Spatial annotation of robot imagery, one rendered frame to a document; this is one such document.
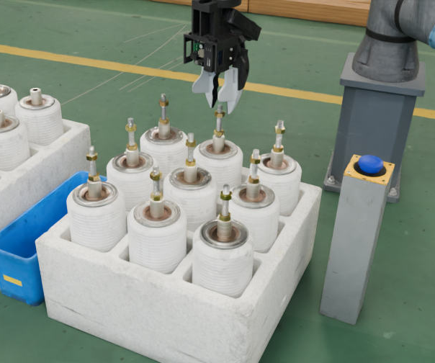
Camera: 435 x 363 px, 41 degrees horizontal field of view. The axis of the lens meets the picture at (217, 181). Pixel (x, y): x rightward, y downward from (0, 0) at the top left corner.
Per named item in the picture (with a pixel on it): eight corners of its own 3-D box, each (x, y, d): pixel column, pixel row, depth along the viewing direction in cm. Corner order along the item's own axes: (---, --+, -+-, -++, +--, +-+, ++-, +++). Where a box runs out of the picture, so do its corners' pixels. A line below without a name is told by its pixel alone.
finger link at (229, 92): (212, 122, 103) (207, 70, 99) (232, 111, 107) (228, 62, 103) (226, 124, 101) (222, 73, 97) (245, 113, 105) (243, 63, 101)
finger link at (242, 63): (223, 88, 104) (220, 39, 100) (229, 86, 105) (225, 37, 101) (245, 92, 101) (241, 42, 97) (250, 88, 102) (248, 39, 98)
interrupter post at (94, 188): (103, 191, 99) (101, 175, 97) (101, 199, 97) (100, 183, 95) (89, 191, 98) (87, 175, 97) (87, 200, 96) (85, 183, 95)
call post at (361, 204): (328, 290, 116) (353, 155, 99) (363, 302, 114) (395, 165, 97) (318, 313, 111) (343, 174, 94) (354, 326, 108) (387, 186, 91)
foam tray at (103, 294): (153, 209, 138) (150, 142, 128) (312, 257, 125) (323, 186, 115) (47, 317, 107) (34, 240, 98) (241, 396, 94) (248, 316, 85)
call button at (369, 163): (359, 162, 98) (361, 152, 97) (384, 168, 96) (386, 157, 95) (354, 173, 95) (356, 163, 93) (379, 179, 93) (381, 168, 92)
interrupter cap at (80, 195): (120, 184, 101) (119, 180, 101) (116, 209, 95) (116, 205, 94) (75, 184, 100) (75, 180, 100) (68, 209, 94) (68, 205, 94)
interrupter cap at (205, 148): (215, 165, 107) (215, 162, 107) (190, 148, 112) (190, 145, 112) (245, 153, 111) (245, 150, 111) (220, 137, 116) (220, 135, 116)
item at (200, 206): (223, 253, 114) (227, 175, 104) (196, 281, 107) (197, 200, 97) (183, 236, 118) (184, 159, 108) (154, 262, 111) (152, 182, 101)
